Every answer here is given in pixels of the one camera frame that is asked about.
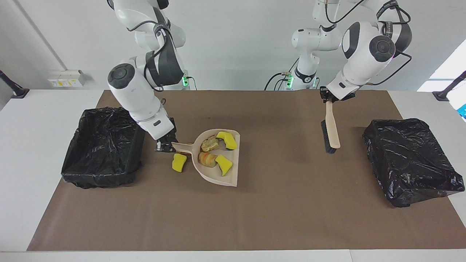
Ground beige hand brush black bristles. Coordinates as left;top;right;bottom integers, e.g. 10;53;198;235
320;101;341;154

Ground pale pastry piece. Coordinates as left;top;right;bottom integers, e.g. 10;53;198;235
201;136;220;152

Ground small croissant pastry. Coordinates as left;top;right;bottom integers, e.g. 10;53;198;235
198;152;219;168

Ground yellow green sponge piece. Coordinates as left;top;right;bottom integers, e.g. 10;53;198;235
215;155;233;176
216;132;238;151

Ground pale pink plastic dustpan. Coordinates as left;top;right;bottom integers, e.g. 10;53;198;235
171;129;241;187

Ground black bag lined bin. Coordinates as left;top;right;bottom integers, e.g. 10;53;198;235
362;118;466;208
61;106;147;189

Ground brown paper table mat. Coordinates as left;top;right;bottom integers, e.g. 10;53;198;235
27;90;466;251

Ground black clamp stand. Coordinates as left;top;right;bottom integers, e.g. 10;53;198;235
433;71;466;102
0;70;29;99

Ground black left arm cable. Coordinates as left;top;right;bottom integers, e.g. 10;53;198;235
324;0;413;86

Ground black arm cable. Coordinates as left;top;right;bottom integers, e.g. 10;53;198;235
324;0;413;86
126;18;171;91

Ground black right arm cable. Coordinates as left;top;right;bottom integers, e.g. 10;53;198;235
126;18;171;91

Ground white wall socket box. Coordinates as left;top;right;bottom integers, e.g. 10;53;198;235
48;70;86;88

